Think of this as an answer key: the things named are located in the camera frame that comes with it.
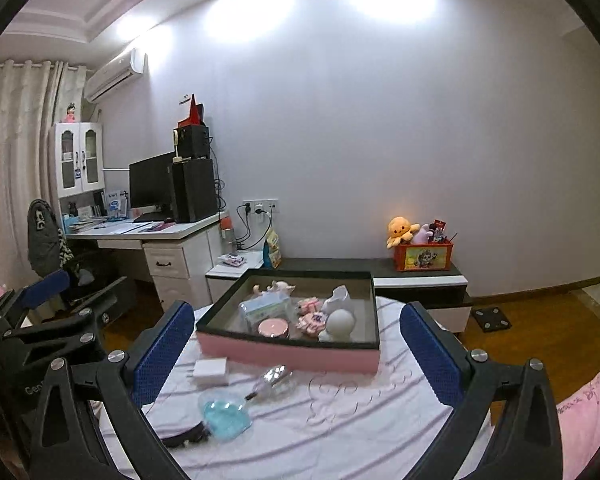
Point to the pink storage box black rim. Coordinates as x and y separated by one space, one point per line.
220 331

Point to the wall power outlet strip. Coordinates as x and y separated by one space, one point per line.
269 205

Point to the pink round candle tin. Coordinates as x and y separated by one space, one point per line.
273 328

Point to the white striped bed sheet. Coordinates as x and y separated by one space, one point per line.
330 426

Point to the white air conditioner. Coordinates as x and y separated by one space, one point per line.
127 66

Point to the purple plush toy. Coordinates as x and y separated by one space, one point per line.
423 235

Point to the white desk with drawers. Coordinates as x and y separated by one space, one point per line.
176 256

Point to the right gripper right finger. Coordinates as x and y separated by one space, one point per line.
526 441

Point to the low black white cabinet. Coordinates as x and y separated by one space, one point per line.
443 293

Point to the pink blanket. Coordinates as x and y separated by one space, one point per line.
579 421

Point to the white small side table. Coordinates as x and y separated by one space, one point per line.
222 276

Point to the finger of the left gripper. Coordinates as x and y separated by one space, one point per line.
17 304
27 352

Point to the orange cap bottle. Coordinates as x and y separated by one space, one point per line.
228 238

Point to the snack bag yellow blue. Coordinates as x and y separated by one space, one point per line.
272 255

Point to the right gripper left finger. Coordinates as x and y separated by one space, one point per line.
67 443

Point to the white ceramic figurine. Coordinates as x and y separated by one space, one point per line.
340 300

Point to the black computer monitor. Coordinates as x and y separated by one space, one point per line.
150 186

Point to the black floor scale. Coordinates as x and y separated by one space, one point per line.
491 319

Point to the black office chair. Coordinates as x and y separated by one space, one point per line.
89 273

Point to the clear blue heart container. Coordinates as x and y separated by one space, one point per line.
224 415

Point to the black speaker box on tower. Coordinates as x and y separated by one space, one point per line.
192 141

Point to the red toy crate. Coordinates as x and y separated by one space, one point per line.
423 257

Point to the white glass door cabinet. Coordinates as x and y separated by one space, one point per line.
76 158

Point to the pink brick-built figure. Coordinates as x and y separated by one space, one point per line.
311 317

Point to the black hair clip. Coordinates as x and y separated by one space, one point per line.
195 435

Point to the white small box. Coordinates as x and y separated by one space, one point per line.
210 372

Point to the white round ball lamp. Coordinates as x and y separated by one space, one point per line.
339 327

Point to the orange octopus plush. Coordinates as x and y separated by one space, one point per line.
400 231

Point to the beige curtain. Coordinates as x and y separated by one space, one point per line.
33 98

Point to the clear plastic case green label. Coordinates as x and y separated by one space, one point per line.
268 305

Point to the black computer tower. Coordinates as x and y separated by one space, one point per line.
193 190

